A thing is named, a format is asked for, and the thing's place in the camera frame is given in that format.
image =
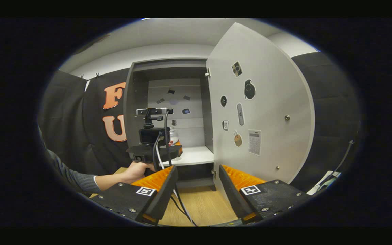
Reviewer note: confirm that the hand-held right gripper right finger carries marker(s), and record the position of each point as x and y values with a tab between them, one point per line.
233	197

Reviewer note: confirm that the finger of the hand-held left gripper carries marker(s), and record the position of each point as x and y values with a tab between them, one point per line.
179	151

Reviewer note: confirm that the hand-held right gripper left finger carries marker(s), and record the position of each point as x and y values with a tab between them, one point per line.
163	197

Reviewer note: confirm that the clear bottle with red label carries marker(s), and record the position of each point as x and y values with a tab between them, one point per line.
174	136

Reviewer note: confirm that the grey cabinet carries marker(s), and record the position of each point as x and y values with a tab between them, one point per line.
138	102

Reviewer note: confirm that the white cabinet door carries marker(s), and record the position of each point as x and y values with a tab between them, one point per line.
271	102

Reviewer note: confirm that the black backdrop cloth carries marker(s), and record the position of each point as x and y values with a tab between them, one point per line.
66	112

